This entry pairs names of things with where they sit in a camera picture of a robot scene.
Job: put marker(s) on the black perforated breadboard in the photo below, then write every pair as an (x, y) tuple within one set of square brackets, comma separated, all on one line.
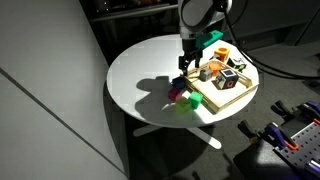
[(308, 140)]

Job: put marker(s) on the aluminium extrusion rail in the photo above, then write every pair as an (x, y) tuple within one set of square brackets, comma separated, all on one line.
[(313, 167)]

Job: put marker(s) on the purple clamp with orange tips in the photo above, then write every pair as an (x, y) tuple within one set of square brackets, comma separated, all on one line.
[(272, 133)]

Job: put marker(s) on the lime green block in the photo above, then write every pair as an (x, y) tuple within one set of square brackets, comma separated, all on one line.
[(182, 105)]

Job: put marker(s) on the yellow orange number cube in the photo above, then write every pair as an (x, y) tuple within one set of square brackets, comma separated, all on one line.
[(222, 54)]

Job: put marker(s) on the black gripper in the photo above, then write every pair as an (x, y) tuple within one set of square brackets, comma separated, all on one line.
[(191, 53)]

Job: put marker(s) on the magenta block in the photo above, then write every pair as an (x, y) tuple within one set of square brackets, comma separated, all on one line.
[(174, 94)]

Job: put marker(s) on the round white table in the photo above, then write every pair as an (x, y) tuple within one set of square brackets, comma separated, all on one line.
[(139, 80)]

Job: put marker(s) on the black white letter cube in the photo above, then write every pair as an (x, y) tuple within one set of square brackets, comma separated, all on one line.
[(237, 64)]

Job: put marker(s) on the teal camera mount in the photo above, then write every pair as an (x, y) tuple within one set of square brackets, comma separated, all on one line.
[(204, 41)]

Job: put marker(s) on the orange cup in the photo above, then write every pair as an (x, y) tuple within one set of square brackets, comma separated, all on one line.
[(215, 68)]

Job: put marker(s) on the black cart top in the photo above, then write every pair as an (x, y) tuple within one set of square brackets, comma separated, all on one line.
[(260, 162)]

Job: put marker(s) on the blue block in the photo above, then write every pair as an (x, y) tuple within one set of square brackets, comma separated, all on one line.
[(179, 83)]

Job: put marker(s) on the black white patterned cube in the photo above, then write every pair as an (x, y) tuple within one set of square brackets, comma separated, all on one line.
[(226, 79)]

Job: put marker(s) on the grey block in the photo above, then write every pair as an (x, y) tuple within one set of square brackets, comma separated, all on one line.
[(205, 74)]

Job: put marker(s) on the wooden tray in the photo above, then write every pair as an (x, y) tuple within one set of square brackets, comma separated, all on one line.
[(216, 99)]

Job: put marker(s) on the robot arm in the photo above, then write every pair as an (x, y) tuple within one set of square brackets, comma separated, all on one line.
[(195, 17)]

